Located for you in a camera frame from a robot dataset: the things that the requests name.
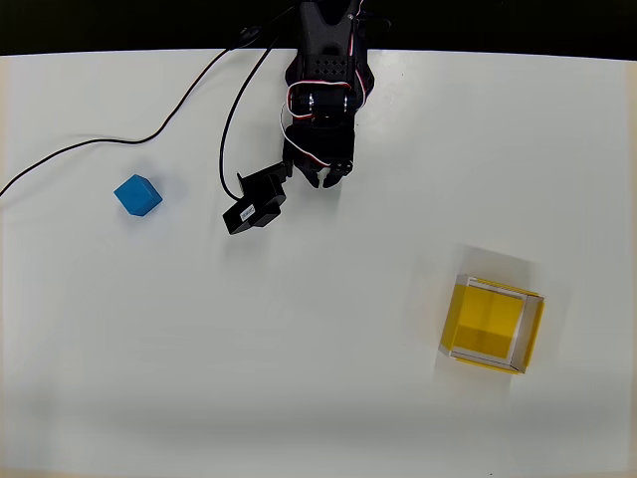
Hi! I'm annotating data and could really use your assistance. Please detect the black webcam cable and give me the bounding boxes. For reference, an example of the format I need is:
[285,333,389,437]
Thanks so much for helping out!
[218,4,300,203]

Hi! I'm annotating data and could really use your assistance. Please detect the short white red servo cable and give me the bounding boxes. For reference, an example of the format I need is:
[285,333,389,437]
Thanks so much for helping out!
[280,102,332,170]

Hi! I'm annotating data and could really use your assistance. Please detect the thin black cable with plug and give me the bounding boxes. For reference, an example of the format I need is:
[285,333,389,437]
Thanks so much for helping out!
[0,24,263,198]

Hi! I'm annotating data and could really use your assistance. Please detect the yellow open box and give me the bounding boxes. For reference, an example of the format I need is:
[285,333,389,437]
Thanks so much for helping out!
[439,273,546,375]

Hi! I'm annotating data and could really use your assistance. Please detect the blue cube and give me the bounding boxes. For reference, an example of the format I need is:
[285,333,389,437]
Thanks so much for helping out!
[112,173,164,218]

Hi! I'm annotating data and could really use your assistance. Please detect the long white red servo cable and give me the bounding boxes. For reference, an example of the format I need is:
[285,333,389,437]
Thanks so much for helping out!
[287,8,375,121]

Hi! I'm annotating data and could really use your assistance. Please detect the black webcam with mount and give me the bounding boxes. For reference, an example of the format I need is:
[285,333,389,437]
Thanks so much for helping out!
[221,161,293,237]

